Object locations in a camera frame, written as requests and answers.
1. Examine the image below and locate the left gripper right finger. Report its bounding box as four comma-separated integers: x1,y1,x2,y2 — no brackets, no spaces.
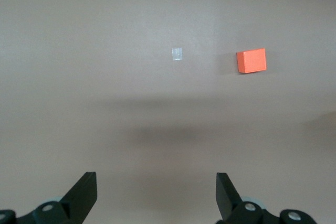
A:
216,173,320,224

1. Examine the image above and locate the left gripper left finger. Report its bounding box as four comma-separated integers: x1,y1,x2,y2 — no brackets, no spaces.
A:
0,172,98,224

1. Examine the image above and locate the brown paper table cover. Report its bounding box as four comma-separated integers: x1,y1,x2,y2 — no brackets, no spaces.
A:
0,0,336,224

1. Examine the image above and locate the orange cube block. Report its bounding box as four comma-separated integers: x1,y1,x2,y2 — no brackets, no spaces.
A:
236,48,267,74

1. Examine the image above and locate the small clear tape piece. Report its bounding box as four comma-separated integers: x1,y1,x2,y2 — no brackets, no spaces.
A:
171,47,183,61

